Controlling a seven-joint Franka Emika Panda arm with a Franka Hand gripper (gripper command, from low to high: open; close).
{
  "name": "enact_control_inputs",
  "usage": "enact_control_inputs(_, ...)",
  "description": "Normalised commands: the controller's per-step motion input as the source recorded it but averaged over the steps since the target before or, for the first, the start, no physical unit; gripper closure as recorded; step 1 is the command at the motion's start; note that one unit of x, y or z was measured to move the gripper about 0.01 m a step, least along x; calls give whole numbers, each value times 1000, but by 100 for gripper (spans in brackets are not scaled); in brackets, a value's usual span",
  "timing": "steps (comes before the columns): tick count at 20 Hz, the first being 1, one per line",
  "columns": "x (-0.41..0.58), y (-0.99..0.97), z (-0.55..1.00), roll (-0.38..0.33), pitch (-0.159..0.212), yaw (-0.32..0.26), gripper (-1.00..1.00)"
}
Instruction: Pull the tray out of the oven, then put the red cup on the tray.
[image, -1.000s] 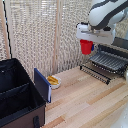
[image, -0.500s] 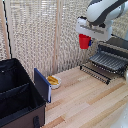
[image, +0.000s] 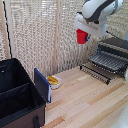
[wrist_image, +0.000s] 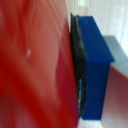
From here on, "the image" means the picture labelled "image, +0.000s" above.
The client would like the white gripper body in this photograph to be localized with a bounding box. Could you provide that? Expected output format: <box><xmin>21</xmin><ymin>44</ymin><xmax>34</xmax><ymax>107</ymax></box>
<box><xmin>73</xmin><ymin>12</ymin><xmax>109</xmax><ymax>39</ymax></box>

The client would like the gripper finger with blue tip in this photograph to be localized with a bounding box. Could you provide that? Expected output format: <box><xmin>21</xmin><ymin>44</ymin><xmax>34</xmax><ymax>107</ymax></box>
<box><xmin>86</xmin><ymin>32</ymin><xmax>92</xmax><ymax>43</ymax></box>

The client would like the red plastic cup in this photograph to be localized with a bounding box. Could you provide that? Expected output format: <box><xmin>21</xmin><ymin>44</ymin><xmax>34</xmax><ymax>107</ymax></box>
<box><xmin>75</xmin><ymin>28</ymin><xmax>90</xmax><ymax>45</ymax></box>

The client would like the black wire dish rack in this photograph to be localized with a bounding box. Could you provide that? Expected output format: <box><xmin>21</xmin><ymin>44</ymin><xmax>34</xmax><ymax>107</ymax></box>
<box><xmin>88</xmin><ymin>49</ymin><xmax>128</xmax><ymax>76</ymax></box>

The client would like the black toaster oven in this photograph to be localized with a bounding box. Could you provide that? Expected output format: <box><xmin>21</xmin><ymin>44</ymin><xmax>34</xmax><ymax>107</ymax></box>
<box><xmin>97</xmin><ymin>37</ymin><xmax>128</xmax><ymax>81</ymax></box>

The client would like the yellow food piece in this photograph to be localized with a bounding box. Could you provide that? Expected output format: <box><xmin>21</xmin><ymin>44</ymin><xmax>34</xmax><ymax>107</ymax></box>
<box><xmin>47</xmin><ymin>75</ymin><xmax>60</xmax><ymax>85</ymax></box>

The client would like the white bowl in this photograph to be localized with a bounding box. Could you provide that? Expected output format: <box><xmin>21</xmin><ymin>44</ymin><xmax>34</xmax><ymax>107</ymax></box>
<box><xmin>46</xmin><ymin>75</ymin><xmax>63</xmax><ymax>90</ymax></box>

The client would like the beige woven folding screen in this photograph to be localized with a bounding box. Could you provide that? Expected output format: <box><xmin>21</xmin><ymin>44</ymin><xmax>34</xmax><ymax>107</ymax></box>
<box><xmin>0</xmin><ymin>0</ymin><xmax>128</xmax><ymax>81</ymax></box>

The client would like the thin black vertical pole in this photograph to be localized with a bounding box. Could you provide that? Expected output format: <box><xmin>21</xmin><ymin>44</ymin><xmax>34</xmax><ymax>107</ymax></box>
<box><xmin>1</xmin><ymin>0</ymin><xmax>13</xmax><ymax>60</ymax></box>

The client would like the black fabric storage box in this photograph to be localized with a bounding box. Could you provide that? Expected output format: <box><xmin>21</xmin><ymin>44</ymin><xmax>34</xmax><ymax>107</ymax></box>
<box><xmin>0</xmin><ymin>58</ymin><xmax>47</xmax><ymax>128</ymax></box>

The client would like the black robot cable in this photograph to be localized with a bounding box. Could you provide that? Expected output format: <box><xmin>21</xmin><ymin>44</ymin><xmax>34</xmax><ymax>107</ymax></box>
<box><xmin>105</xmin><ymin>29</ymin><xmax>128</xmax><ymax>42</ymax></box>

